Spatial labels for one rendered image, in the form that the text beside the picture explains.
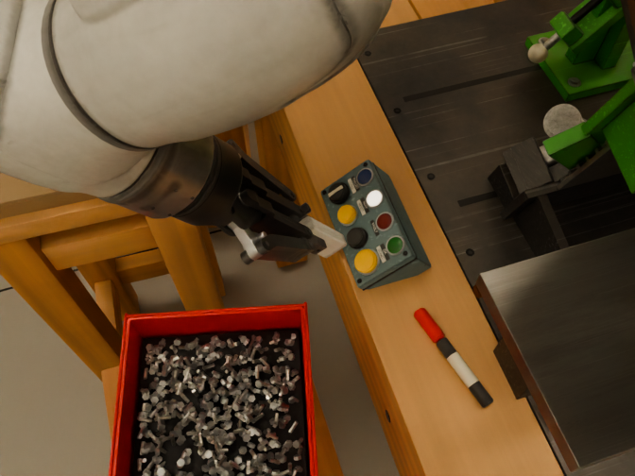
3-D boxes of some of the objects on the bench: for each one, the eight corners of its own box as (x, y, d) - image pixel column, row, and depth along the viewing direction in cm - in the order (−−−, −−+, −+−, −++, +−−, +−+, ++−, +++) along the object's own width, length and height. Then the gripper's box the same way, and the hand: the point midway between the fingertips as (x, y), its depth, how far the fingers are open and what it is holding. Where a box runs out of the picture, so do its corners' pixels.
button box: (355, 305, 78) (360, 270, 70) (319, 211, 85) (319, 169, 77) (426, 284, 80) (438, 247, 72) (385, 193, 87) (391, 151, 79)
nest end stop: (530, 199, 80) (519, 196, 76) (513, 158, 81) (502, 152, 77) (539, 196, 79) (528, 192, 75) (522, 154, 81) (511, 148, 77)
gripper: (133, 134, 54) (292, 216, 73) (160, 260, 47) (326, 314, 66) (195, 83, 51) (342, 182, 70) (231, 209, 45) (384, 280, 64)
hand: (317, 237), depth 65 cm, fingers closed
